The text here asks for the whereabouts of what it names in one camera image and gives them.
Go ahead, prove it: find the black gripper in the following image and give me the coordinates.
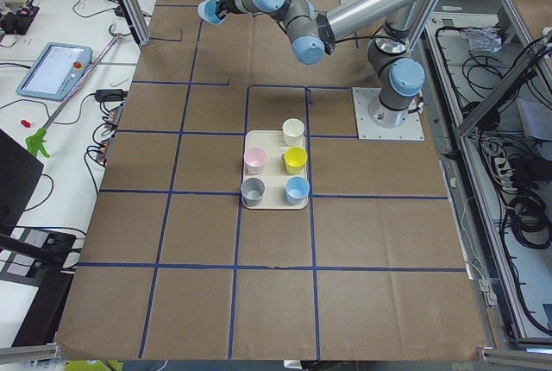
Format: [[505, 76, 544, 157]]
[[216, 0, 241, 20]]

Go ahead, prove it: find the light blue plastic cup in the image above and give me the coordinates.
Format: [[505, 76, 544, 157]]
[[198, 0, 225, 25]]

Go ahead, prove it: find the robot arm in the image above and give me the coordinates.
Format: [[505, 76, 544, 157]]
[[198, 0, 429, 129]]

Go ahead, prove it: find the white plastic cup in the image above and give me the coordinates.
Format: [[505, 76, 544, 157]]
[[282, 118, 305, 147]]

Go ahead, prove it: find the pink plastic cup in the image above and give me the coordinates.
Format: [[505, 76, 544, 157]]
[[243, 147, 267, 175]]

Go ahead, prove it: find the yellow plastic cup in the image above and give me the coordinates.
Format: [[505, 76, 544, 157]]
[[284, 147, 308, 175]]

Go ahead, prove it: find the grey plastic cup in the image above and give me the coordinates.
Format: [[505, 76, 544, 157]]
[[241, 177, 266, 208]]

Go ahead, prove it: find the cream plastic tray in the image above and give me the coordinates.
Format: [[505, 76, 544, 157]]
[[241, 130, 309, 211]]

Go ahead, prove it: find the blue teach pendant tablet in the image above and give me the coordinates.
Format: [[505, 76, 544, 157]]
[[16, 42, 92, 101]]

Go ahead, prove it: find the black laptop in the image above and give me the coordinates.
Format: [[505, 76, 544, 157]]
[[0, 130, 44, 236]]

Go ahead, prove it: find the green handled reacher grabber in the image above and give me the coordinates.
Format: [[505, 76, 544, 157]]
[[25, 25, 129, 158]]

